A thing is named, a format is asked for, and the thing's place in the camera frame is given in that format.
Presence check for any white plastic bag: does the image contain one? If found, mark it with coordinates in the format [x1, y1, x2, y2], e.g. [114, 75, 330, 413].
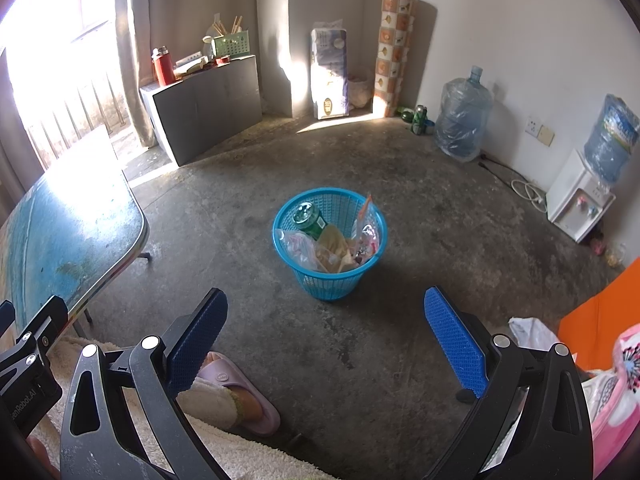
[347, 72, 375, 109]

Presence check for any empty blue water jug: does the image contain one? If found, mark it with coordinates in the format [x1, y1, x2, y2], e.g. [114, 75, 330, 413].
[434, 65, 495, 162]

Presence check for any person's left hand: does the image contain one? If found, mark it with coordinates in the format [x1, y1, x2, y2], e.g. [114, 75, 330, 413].
[25, 434, 62, 480]

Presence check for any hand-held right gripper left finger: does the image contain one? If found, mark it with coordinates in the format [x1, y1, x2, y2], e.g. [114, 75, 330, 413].
[60, 287, 231, 480]

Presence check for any brown paper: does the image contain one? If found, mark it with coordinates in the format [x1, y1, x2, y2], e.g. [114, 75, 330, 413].
[315, 224, 353, 273]

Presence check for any toilet paper pack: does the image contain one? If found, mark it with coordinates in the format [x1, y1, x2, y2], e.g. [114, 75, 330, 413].
[310, 20, 351, 121]

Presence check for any white crumpled bag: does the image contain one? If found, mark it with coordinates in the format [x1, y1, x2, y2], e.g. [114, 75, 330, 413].
[509, 316, 558, 351]

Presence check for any folding table with beach print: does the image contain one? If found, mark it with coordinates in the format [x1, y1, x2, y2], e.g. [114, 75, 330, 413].
[0, 125, 151, 341]

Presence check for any orange sheet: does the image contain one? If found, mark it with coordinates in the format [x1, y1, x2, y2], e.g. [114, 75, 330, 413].
[557, 257, 640, 356]

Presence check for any pink slipper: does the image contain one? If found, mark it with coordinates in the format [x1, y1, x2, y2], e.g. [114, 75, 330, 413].
[195, 351, 282, 436]

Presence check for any white water dispenser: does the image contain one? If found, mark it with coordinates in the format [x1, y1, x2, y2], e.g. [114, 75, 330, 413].
[546, 149, 617, 243]

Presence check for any blue plastic basket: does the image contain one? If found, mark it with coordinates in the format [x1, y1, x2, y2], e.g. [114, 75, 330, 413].
[272, 187, 388, 302]

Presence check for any metal window railing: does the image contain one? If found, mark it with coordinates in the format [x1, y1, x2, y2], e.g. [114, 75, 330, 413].
[20, 67, 131, 171]

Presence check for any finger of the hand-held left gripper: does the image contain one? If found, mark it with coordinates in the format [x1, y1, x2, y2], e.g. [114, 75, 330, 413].
[0, 296, 69, 376]
[0, 300, 15, 343]

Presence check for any pink floral quilt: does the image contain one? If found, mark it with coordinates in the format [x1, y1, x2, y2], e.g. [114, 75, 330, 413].
[582, 324, 640, 461]

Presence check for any full blue water jug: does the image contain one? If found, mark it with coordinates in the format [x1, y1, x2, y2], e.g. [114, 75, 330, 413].
[584, 93, 640, 184]

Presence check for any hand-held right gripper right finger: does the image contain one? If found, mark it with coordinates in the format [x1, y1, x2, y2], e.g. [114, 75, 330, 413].
[424, 286, 596, 480]

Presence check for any red thermos flask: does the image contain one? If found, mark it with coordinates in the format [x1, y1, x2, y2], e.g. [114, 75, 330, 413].
[151, 46, 177, 87]

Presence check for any patterned rolled mat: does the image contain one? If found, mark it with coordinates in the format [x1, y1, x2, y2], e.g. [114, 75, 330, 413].
[372, 0, 420, 118]

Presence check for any beige wall socket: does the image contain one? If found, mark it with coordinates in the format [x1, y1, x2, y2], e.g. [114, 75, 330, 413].
[525, 116, 556, 147]

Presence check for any grey cabinet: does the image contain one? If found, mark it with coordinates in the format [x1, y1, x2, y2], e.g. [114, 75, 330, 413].
[140, 55, 264, 167]

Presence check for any cream fleece robe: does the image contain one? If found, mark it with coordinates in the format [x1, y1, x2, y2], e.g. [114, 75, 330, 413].
[30, 335, 326, 480]

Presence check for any green utensil basket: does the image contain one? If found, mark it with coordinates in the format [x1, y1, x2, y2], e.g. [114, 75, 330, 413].
[211, 30, 250, 58]

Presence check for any white power cable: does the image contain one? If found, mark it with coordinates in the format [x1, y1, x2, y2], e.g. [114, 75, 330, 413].
[510, 177, 548, 206]

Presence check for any clear bag with orange stripe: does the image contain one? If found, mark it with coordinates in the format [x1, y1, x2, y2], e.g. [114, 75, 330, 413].
[351, 194, 385, 263]

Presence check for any bunch of wooden chopsticks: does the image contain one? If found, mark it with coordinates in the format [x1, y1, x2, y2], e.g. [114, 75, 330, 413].
[211, 16, 245, 38]

